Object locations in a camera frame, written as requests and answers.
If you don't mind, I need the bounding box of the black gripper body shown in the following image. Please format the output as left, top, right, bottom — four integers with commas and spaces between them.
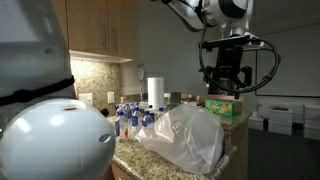
200, 46, 252, 98

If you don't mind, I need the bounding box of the translucent plastic bag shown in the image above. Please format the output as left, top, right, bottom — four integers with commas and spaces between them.
135, 104, 224, 175

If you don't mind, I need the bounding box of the water bottle blue cap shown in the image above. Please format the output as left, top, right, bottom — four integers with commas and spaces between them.
142, 111, 154, 127

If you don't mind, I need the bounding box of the water bottle blue label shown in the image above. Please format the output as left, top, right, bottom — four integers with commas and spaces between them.
131, 108, 141, 133

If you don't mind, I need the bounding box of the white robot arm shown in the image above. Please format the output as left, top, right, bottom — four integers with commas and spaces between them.
0, 0, 116, 180

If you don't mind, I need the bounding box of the green tissue box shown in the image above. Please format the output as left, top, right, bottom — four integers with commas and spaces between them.
205, 99, 243, 117

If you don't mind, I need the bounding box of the white paper towel roll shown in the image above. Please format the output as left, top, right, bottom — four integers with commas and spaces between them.
147, 77, 164, 109

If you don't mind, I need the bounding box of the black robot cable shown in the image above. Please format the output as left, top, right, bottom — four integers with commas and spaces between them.
198, 19, 282, 94

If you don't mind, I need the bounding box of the wooden wall cabinet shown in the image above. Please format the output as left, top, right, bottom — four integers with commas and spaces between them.
50, 0, 137, 63

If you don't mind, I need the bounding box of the white wall outlet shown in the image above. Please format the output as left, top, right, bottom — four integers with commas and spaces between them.
78, 93, 93, 105

